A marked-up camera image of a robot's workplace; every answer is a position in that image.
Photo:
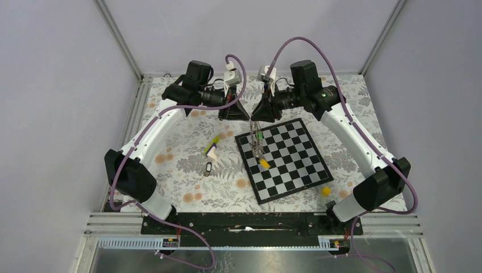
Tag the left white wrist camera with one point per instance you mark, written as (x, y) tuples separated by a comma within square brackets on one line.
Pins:
[(232, 77)]

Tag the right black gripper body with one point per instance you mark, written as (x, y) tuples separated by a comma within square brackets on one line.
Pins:
[(289, 98)]

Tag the white slotted cable duct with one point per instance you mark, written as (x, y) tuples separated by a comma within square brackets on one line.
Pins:
[(191, 243)]

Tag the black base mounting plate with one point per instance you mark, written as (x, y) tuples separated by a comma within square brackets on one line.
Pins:
[(267, 227)]

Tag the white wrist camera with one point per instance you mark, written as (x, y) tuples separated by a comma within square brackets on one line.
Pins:
[(232, 77), (267, 75)]

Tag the small yellow cube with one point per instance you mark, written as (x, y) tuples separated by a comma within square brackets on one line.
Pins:
[(325, 191)]

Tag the floral patterned table mat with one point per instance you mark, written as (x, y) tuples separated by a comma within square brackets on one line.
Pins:
[(179, 163)]

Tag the black key tag with key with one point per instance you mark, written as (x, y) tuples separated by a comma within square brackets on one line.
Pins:
[(208, 169)]

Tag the black white chessboard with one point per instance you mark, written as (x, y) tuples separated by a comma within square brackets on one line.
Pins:
[(295, 163)]

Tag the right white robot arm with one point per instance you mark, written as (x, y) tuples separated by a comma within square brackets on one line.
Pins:
[(385, 176)]

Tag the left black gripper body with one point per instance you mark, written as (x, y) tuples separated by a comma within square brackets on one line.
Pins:
[(212, 97)]

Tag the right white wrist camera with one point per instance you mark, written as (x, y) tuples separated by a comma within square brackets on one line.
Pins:
[(267, 75)]

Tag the yellow key tag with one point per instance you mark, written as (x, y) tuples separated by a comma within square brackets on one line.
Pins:
[(264, 163)]

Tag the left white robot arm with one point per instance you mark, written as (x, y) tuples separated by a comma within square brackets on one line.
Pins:
[(127, 168)]

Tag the metal keyring disc with rings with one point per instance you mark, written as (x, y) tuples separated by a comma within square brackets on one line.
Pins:
[(256, 143)]

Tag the green purple white toy bricks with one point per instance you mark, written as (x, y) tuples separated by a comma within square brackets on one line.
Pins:
[(210, 151)]

